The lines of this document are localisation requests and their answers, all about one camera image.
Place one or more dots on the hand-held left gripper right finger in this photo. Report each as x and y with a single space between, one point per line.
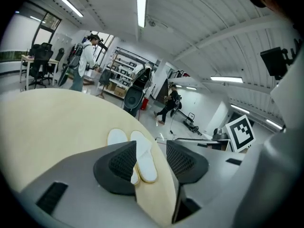
190 165

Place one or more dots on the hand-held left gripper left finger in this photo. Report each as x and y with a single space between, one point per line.
95 174

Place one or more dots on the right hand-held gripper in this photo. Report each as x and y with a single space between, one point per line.
240 132

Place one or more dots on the white slipper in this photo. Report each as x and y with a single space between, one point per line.
147 165
116 136

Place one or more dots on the long ceiling light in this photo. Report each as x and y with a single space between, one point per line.
71 6
36 19
274 124
226 79
240 109
142 7

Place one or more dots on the black hand trolley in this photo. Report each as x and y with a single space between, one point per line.
191 122

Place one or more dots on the red box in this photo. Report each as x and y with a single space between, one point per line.
144 104

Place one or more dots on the dark staircase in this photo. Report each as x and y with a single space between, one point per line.
162 91

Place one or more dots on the black monitor screen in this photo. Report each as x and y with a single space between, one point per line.
273 60

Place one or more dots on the tripod stand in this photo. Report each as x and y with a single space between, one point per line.
101 92

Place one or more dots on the cardboard box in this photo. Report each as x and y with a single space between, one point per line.
120 91
111 86

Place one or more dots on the black oval backpack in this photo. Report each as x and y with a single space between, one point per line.
136 96
74 56

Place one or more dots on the dark bag on tripod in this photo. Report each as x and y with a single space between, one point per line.
105 77

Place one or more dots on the white storage shelf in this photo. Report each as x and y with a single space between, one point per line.
116 71

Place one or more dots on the group of grey shelf machines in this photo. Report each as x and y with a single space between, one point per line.
124 72

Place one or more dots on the wooden desk with white legs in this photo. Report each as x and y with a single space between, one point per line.
53 60

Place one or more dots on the black office chair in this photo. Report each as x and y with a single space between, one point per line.
41 56
59 56

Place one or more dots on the white locker cabinet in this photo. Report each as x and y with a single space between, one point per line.
62 40

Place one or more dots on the large window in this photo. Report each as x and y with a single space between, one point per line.
48 22

